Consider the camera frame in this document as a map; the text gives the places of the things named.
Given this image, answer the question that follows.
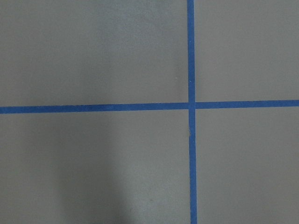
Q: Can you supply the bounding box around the crossing blue tape strip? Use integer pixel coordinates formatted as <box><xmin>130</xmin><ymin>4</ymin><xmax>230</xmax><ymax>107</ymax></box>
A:
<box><xmin>187</xmin><ymin>0</ymin><xmax>198</xmax><ymax>224</ymax></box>

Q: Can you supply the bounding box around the long blue tape strip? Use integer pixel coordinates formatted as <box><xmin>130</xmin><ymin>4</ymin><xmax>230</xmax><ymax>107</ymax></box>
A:
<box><xmin>0</xmin><ymin>100</ymin><xmax>299</xmax><ymax>114</ymax></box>

